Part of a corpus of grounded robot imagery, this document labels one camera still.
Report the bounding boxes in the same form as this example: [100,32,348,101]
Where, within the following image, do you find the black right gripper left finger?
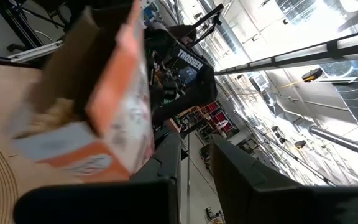
[13,132,182,224]

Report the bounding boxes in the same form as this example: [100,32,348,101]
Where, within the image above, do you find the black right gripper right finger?
[209,134,358,224]

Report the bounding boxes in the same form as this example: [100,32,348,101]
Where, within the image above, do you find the orange pumpkin cereal box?
[4,0,155,184]

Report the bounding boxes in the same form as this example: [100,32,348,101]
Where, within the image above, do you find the red storage bin shelf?
[196,101,239,135]

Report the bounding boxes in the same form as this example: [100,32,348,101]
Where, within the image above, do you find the tan cereal rings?
[17,98,76,138]

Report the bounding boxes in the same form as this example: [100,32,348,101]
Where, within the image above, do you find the yellow black ceiling device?
[301,68,324,83]

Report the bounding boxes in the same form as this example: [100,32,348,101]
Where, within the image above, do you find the silver aluminium bracket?
[7,40,64,63]

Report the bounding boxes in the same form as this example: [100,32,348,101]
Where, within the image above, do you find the black aluminium rig frame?
[0,0,71,68]

